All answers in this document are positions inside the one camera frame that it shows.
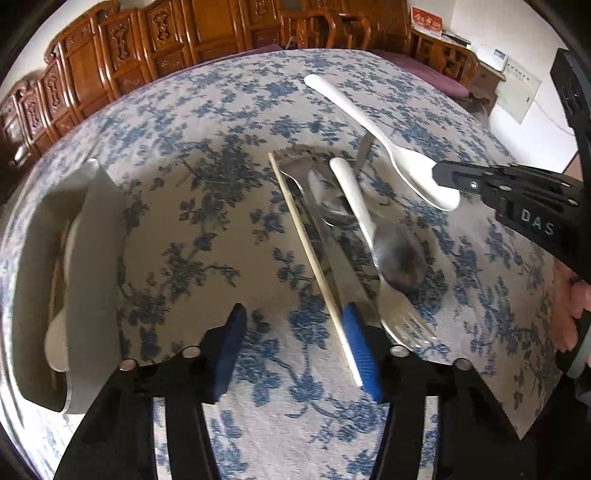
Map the white plastic spoon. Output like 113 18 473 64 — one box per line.
304 74 461 212

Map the grey rectangular utensil tray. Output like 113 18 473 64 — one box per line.
10 159 124 414

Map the white ceramic soup spoon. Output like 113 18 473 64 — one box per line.
44 214 82 373

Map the person's right hand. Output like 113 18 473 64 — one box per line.
550 259 591 352

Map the silver metal fork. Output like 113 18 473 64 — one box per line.
353 133 437 349

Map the silver metal spoon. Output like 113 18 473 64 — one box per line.
308 169 356 228

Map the red paper box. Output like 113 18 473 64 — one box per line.
411 6 444 38

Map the blue floral tablecloth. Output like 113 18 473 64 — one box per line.
1 50 559 479

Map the wooden armchair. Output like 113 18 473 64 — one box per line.
280 8 379 51

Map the white wall panel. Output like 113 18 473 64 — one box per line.
496 58 541 124

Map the white handled metal spoon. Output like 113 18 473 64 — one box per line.
329 157 428 293

